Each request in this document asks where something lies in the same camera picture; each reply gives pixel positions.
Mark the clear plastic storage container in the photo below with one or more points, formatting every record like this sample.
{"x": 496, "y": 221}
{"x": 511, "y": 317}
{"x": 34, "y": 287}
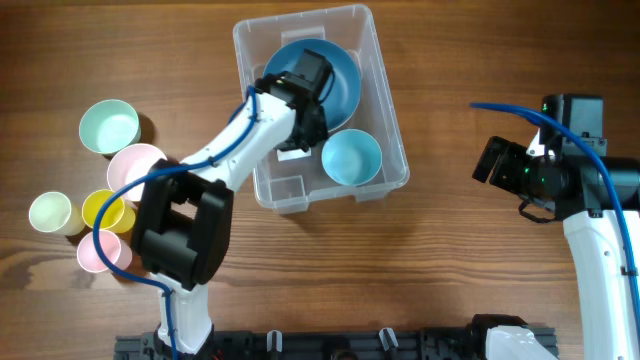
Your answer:
{"x": 292, "y": 186}

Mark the white paper label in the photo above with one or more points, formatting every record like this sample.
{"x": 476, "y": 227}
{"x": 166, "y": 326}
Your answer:
{"x": 292, "y": 154}

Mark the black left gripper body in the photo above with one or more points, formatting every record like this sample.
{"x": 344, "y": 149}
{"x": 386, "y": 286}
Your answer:
{"x": 310, "y": 128}

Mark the yellow cup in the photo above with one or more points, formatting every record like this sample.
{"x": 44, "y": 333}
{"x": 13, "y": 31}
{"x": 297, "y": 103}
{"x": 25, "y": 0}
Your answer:
{"x": 119, "y": 217}

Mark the dark blue bowl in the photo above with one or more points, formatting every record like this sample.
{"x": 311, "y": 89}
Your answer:
{"x": 343, "y": 91}

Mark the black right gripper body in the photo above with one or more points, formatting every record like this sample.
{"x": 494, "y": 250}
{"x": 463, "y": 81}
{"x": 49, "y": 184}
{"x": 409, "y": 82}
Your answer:
{"x": 489, "y": 160}

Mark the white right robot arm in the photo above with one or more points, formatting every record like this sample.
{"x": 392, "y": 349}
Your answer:
{"x": 596, "y": 200}

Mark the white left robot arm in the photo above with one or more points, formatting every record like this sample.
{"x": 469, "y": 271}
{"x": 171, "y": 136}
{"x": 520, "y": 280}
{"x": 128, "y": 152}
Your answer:
{"x": 182, "y": 231}

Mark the light blue small bowl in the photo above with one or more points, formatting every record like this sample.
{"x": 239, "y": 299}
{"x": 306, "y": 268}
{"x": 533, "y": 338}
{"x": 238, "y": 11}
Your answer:
{"x": 351, "y": 157}

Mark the mint green small bowl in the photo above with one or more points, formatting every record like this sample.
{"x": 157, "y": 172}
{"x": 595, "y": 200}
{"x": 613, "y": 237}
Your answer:
{"x": 109, "y": 126}

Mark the pink small bowl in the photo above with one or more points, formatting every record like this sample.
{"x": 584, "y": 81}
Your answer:
{"x": 131, "y": 163}

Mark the cream cup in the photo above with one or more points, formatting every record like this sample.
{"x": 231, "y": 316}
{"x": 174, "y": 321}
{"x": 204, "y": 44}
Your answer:
{"x": 53, "y": 212}

